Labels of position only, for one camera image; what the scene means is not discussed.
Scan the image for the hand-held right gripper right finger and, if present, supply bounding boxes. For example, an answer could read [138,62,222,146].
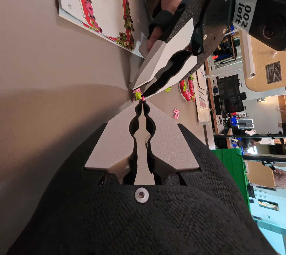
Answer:
[142,100,200,185]

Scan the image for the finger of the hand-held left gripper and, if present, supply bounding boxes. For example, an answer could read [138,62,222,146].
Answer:
[141,50,199,101]
[131,18,194,91]

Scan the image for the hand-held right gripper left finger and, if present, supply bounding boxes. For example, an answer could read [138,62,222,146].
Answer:
[84,100,143,185]

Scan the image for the pink lego stem with flower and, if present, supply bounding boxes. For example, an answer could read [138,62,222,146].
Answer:
[132,88,145,103]

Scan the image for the lego instruction booklet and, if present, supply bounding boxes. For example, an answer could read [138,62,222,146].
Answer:
[54,0,154,59]

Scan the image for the laminated paper sheet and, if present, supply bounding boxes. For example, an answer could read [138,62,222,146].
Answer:
[193,67,211,125]

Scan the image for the black computer monitor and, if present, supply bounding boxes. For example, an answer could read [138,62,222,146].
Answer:
[217,74,246,114]

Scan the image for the green plastic bin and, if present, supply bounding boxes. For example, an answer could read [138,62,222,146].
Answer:
[211,148,251,213]

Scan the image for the wooden book stand board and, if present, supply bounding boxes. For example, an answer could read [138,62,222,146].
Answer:
[238,0,286,92]

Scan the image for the black overhead light panel stand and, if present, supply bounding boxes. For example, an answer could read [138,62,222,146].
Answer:
[213,134,286,139]

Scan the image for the black pole with round disc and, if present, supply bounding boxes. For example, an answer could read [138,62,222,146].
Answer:
[242,155,286,167]

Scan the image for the red lego frame section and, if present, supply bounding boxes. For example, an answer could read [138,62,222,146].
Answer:
[179,76,196,102]

